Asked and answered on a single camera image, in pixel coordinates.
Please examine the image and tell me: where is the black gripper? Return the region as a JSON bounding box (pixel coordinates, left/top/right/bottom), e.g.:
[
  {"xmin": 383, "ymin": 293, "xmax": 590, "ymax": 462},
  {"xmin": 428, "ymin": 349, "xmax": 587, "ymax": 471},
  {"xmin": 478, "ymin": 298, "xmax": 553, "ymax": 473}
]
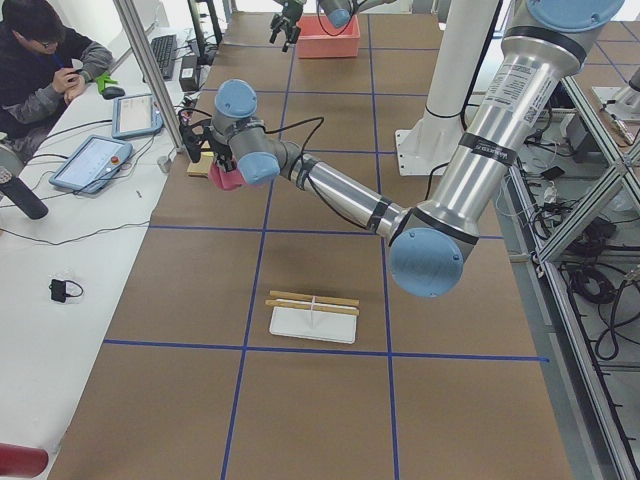
[
  {"xmin": 209, "ymin": 140, "xmax": 236, "ymax": 173},
  {"xmin": 269, "ymin": 0, "xmax": 305, "ymax": 52}
]

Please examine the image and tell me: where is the pink cloth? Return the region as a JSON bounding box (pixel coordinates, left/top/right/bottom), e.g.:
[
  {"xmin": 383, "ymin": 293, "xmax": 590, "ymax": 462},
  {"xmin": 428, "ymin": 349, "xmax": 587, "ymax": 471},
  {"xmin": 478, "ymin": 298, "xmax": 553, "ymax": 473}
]
[{"xmin": 208, "ymin": 163, "xmax": 246, "ymax": 191}]

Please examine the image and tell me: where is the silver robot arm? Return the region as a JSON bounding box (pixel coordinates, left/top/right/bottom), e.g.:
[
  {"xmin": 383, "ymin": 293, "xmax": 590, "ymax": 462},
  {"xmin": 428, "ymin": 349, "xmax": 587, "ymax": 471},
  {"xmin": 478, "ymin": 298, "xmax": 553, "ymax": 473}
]
[
  {"xmin": 210, "ymin": 1, "xmax": 621, "ymax": 297},
  {"xmin": 269, "ymin": 0, "xmax": 395, "ymax": 52}
]

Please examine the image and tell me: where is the bamboo cutting board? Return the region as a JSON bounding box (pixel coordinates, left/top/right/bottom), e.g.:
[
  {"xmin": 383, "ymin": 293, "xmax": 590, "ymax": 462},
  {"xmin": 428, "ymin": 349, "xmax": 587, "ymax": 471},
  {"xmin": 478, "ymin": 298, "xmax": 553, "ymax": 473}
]
[{"xmin": 186, "ymin": 152, "xmax": 214, "ymax": 178}]

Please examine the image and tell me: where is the pink plastic bin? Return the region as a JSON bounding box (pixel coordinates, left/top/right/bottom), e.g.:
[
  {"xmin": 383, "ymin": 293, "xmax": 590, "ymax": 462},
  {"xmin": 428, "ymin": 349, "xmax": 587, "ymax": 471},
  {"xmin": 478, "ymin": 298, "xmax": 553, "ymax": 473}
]
[{"xmin": 295, "ymin": 15, "xmax": 361, "ymax": 59}]

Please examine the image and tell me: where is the black power brick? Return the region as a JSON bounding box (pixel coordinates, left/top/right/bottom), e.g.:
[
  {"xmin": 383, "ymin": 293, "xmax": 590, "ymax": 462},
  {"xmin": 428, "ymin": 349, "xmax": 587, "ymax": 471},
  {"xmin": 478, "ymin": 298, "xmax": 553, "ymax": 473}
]
[{"xmin": 179, "ymin": 55, "xmax": 200, "ymax": 92}]

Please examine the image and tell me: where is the far teach pendant tablet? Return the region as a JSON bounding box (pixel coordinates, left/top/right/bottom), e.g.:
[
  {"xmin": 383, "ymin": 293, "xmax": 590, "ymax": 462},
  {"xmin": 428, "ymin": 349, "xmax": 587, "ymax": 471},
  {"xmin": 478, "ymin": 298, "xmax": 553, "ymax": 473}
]
[{"xmin": 111, "ymin": 93, "xmax": 163, "ymax": 140}]

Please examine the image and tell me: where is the teach pendant tablet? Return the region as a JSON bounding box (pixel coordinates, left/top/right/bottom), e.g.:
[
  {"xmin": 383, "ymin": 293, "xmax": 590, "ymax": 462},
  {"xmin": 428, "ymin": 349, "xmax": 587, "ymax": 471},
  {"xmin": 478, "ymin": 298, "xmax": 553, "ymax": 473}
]
[
  {"xmin": 49, "ymin": 135, "xmax": 133, "ymax": 194},
  {"xmin": 111, "ymin": 93, "xmax": 163, "ymax": 140}
]

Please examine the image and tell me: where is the black keyboard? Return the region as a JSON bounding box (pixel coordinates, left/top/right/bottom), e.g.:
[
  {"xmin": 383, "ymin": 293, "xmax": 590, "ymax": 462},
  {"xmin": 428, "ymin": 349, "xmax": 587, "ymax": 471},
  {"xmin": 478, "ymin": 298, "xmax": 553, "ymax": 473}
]
[{"xmin": 150, "ymin": 34, "xmax": 177, "ymax": 80}]

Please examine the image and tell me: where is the black computer mouse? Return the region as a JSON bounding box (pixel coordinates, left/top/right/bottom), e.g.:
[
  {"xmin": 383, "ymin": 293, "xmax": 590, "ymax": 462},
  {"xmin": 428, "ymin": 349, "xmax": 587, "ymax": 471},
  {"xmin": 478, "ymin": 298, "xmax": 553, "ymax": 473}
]
[{"xmin": 101, "ymin": 86, "xmax": 126, "ymax": 100}]

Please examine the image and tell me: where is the near teach pendant tablet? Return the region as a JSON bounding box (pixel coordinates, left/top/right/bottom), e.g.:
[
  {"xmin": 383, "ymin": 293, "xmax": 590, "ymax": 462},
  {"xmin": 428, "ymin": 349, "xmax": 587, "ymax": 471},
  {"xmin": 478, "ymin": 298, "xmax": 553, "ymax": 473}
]
[{"xmin": 49, "ymin": 135, "xmax": 133, "ymax": 194}]

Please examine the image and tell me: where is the white rectangular tray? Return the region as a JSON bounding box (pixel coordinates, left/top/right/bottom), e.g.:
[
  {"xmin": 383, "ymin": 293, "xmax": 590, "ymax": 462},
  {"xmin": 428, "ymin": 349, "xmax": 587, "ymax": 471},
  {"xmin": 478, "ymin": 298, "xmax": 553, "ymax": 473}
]
[{"xmin": 269, "ymin": 307, "xmax": 359, "ymax": 344}]

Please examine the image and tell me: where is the seated person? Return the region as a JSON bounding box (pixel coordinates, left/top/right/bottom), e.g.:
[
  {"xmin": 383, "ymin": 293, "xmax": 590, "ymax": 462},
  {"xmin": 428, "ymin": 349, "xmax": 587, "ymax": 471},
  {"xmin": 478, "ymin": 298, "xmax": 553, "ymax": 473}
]
[{"xmin": 1, "ymin": 1, "xmax": 113, "ymax": 163}]

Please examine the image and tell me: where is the black thermos bottle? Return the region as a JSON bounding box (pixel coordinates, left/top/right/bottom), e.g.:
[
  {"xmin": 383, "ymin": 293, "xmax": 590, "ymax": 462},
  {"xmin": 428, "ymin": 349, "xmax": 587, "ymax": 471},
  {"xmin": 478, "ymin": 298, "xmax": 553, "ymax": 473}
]
[{"xmin": 1, "ymin": 167, "xmax": 49, "ymax": 220}]

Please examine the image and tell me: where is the red cylinder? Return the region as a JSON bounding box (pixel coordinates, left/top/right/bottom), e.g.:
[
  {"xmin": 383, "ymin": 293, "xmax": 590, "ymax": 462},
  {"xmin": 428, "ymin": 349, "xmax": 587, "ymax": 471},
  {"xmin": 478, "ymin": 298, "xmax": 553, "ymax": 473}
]
[{"xmin": 0, "ymin": 443, "xmax": 49, "ymax": 478}]

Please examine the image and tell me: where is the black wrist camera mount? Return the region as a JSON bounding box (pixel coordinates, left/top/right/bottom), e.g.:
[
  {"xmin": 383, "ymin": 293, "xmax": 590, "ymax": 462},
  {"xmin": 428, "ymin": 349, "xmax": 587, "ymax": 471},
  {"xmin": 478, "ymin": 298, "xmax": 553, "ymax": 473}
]
[{"xmin": 179, "ymin": 118, "xmax": 214, "ymax": 163}]

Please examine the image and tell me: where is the aluminium frame post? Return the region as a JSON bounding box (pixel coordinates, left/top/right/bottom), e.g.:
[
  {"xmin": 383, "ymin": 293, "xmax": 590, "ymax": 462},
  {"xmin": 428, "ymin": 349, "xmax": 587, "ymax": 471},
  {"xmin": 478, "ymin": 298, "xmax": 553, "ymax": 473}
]
[{"xmin": 114, "ymin": 0, "xmax": 185, "ymax": 153}]

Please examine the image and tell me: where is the black adapter with cable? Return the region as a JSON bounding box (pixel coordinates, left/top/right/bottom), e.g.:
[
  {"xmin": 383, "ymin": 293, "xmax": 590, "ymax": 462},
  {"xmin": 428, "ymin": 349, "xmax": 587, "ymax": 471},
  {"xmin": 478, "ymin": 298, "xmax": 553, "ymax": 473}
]
[{"xmin": 49, "ymin": 279, "xmax": 84, "ymax": 303}]

